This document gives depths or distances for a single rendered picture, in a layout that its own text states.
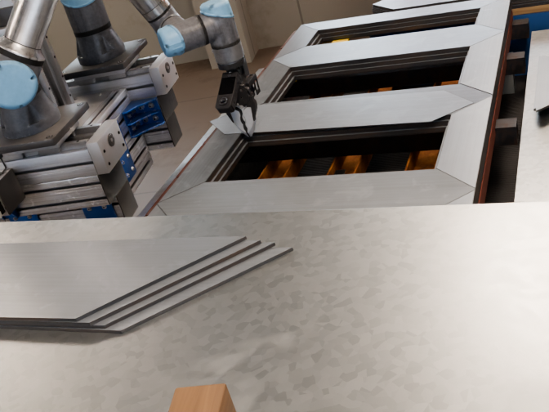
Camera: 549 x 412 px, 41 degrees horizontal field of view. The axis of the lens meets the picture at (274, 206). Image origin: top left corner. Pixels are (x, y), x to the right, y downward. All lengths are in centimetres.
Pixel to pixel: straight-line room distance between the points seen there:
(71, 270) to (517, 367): 68
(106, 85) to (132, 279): 134
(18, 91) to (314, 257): 94
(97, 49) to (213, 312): 145
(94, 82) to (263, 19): 318
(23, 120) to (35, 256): 71
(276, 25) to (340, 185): 389
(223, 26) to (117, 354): 105
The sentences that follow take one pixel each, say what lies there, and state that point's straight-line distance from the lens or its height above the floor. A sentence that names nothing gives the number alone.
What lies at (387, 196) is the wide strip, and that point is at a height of 85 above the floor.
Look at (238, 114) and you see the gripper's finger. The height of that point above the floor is 92.
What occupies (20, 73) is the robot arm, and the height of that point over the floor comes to 122.
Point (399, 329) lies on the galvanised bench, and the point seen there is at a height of 105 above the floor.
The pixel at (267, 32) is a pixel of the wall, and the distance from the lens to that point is 549.
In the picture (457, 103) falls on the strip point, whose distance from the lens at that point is 190.
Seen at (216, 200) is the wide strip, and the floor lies 85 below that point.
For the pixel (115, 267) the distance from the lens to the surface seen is 115.
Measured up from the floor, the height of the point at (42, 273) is 107.
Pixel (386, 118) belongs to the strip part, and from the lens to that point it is 189.
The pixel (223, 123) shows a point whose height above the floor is 86.
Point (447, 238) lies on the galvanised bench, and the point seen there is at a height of 105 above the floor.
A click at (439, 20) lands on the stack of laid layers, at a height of 83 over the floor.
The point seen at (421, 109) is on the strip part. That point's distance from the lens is 190.
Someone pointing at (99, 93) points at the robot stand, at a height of 95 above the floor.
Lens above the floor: 164
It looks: 29 degrees down
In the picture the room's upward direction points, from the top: 16 degrees counter-clockwise
